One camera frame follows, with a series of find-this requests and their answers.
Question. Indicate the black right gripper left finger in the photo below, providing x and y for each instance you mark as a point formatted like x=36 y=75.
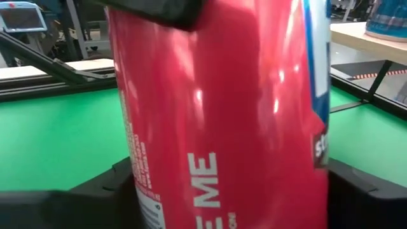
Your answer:
x=111 y=197

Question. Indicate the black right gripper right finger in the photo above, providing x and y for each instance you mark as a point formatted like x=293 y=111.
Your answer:
x=365 y=206

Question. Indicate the wooden shelf with black frame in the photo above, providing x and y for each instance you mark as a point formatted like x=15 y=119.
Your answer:
x=365 y=41

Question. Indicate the grey-framed tablet screen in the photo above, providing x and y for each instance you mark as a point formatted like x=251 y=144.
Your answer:
x=22 y=17

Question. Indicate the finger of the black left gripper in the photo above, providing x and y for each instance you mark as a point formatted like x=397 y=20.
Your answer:
x=159 y=11

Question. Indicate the green table mat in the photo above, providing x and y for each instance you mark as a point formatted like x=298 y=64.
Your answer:
x=63 y=143

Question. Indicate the red Fanta soda can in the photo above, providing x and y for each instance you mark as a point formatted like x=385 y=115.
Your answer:
x=222 y=111

